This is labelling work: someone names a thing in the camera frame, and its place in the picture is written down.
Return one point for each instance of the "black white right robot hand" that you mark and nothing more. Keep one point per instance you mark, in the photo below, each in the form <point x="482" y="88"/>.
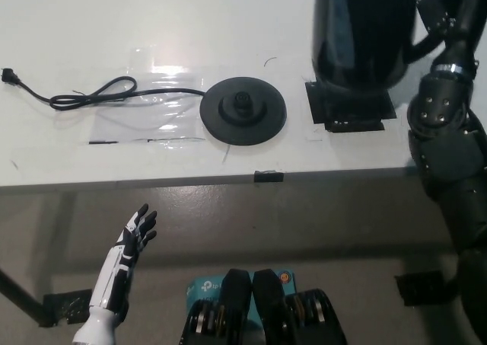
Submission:
<point x="468" y="13"/>

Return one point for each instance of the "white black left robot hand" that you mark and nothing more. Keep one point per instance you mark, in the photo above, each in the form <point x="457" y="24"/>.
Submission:
<point x="121" y="261"/>

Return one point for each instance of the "black electric kettle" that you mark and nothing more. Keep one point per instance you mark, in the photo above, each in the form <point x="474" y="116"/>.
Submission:
<point x="361" y="32"/>

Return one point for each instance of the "round black kettle base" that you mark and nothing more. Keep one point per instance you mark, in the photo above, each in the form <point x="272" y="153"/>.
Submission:
<point x="243" y="112"/>

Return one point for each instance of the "teal router box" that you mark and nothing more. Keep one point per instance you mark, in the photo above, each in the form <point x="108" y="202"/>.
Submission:
<point x="205" y="288"/>

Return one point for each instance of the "black table leg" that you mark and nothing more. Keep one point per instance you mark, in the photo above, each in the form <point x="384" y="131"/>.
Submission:
<point x="21" y="299"/>

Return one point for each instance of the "black tape square marker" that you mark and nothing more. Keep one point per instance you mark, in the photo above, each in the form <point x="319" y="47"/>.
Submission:
<point x="354" y="112"/>

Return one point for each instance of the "small black tape strip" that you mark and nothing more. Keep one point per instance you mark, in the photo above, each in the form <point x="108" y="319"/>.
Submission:
<point x="268" y="176"/>

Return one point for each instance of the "clear plastic tape sheet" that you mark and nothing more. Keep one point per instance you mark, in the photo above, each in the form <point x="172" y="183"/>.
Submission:
<point x="163" y="90"/>

